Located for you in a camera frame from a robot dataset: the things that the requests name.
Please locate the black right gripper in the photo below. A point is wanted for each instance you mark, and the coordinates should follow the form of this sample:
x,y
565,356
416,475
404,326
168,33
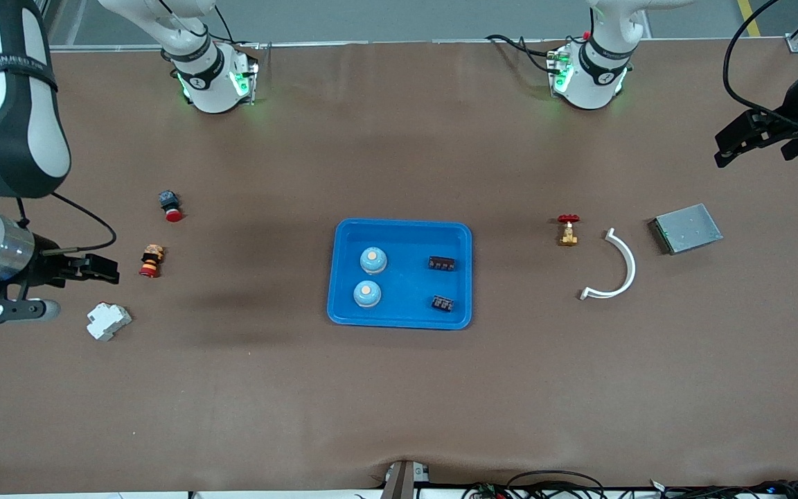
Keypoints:
x,y
40,267

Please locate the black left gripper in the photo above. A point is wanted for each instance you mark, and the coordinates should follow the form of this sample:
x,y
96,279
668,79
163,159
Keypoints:
x,y
789,119

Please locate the blue desk bell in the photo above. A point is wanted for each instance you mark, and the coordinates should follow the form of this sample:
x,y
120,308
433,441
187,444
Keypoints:
x,y
373,260
367,294

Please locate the dark electrolytic capacitor block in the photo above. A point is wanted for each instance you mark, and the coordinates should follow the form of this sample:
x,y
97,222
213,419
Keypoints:
x,y
442,303
442,263

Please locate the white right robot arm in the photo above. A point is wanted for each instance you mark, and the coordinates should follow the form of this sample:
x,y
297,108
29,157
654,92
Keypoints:
x,y
18,138

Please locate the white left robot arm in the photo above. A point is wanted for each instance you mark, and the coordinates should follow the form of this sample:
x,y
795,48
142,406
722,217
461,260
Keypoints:
x,y
593,83

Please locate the blue plastic tray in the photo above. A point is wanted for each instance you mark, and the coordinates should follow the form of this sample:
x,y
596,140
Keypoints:
x,y
406,235

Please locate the orange black red push button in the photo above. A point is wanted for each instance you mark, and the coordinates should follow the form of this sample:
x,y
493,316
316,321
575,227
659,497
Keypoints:
x,y
152,261

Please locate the white circuit breaker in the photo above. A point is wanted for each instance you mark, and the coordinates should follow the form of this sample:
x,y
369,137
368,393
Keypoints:
x,y
108,321

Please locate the grey red emergency stop button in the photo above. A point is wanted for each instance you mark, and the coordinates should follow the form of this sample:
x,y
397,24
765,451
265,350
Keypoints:
x,y
170,206

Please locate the grey metal box module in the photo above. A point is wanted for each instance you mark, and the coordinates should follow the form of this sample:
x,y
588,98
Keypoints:
x,y
686,229

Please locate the brown table mat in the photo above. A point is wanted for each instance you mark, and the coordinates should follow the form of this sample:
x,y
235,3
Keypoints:
x,y
399,402

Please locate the white curved plastic bracket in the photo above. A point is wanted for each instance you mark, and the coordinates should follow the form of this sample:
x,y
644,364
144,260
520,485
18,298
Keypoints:
x,y
629,267

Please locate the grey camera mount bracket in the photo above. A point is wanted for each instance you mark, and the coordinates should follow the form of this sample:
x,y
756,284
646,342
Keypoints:
x,y
402,482

